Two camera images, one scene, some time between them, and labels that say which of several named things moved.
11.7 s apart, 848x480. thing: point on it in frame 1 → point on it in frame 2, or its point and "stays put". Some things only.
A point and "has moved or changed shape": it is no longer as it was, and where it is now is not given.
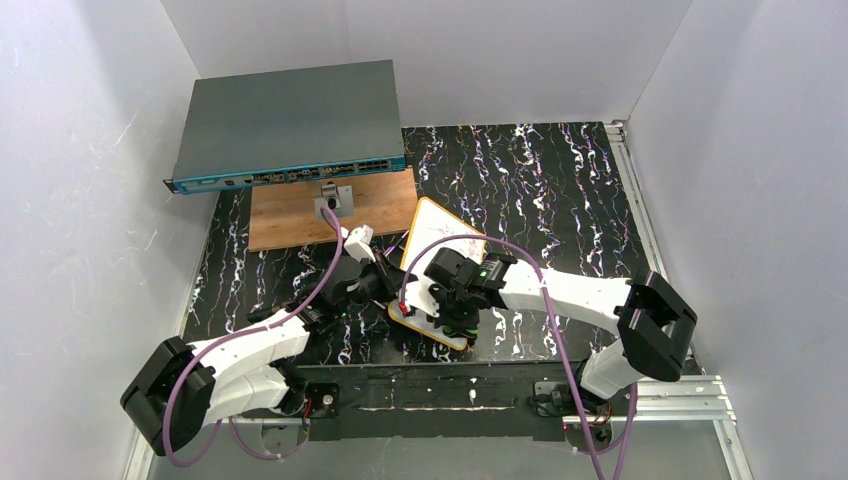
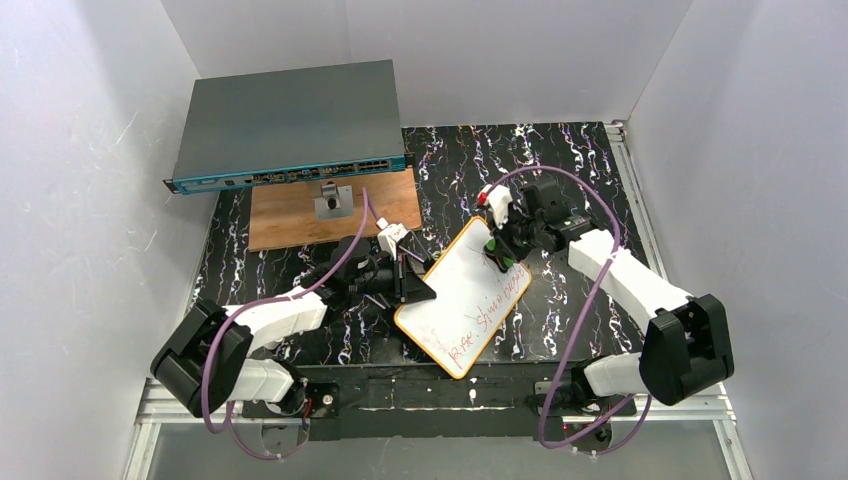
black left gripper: (383, 280) stays put
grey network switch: (322, 120) stays put
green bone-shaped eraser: (470, 332) has moved or changed shape
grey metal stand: (339, 198) stays put
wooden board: (286, 216) stays put
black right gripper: (457, 318) → (519, 237)
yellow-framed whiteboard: (432, 221) has moved or changed shape
